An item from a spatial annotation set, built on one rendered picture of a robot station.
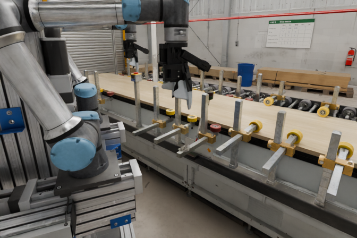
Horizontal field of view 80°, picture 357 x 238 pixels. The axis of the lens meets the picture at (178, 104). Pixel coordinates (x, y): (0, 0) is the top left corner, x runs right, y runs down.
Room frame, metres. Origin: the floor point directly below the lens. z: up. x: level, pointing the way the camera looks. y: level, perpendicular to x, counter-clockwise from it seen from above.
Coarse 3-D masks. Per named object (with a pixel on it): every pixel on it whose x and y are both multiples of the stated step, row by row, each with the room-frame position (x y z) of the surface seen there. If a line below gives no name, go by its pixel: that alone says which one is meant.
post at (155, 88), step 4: (156, 88) 1.73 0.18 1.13; (156, 92) 1.72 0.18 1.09; (156, 96) 1.72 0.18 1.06; (156, 100) 1.72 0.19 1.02; (156, 104) 1.72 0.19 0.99; (156, 108) 1.72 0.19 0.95; (156, 112) 1.72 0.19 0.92; (156, 116) 1.72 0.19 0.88; (156, 120) 1.72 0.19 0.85; (156, 128) 1.72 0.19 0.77; (156, 132) 1.73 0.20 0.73
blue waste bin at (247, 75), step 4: (240, 64) 7.22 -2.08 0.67; (244, 64) 7.25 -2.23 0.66; (248, 64) 7.22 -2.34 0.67; (252, 64) 7.10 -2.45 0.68; (240, 68) 6.86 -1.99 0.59; (244, 68) 6.76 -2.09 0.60; (248, 68) 6.74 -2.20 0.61; (252, 68) 6.78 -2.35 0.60; (240, 72) 6.86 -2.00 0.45; (244, 72) 6.77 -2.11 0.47; (248, 72) 6.74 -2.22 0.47; (252, 72) 6.81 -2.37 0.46; (244, 76) 6.77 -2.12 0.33; (248, 76) 6.75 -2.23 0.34; (252, 76) 6.85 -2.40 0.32; (244, 80) 6.77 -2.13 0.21; (248, 80) 6.76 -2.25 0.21; (244, 84) 6.77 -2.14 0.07; (248, 84) 6.77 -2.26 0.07
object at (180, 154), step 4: (212, 132) 1.44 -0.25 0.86; (216, 132) 1.44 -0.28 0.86; (216, 136) 1.44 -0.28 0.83; (200, 140) 1.31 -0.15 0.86; (204, 140) 1.32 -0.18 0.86; (192, 144) 1.25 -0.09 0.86; (196, 144) 1.25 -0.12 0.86; (200, 144) 1.29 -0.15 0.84; (192, 148) 1.23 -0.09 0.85; (196, 148) 1.26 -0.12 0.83; (176, 152) 1.15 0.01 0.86; (180, 152) 1.15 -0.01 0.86; (184, 152) 1.17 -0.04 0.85; (188, 152) 1.19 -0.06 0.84; (176, 156) 1.15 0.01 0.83; (180, 156) 1.14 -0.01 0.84
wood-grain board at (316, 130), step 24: (144, 96) 2.31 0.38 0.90; (168, 96) 2.31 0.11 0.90; (192, 96) 2.31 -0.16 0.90; (216, 96) 2.31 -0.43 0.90; (216, 120) 1.58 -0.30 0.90; (264, 120) 1.58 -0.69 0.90; (288, 120) 1.58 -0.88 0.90; (312, 120) 1.58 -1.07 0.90; (336, 120) 1.58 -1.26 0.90; (312, 144) 1.18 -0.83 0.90
